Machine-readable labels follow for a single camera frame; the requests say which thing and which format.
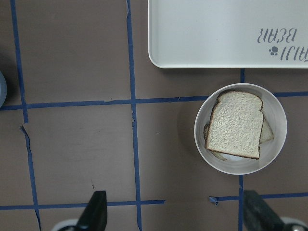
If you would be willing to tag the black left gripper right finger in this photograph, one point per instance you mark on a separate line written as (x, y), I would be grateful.
(257, 214)

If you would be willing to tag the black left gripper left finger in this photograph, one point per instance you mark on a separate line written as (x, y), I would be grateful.
(94, 216)

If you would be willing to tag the bread slice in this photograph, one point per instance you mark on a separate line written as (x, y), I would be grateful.
(266, 135)
(235, 125)

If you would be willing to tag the cream round plate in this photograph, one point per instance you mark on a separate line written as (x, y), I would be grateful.
(274, 115)

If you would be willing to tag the bread slice on plate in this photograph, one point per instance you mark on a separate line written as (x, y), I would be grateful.
(266, 135)

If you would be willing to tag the fried egg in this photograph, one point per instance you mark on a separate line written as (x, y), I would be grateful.
(228, 157)

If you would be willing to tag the blue bowl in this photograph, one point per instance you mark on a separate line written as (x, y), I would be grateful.
(3, 89)

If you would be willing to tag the cream bear tray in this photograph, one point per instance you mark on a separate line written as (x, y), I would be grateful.
(228, 33)

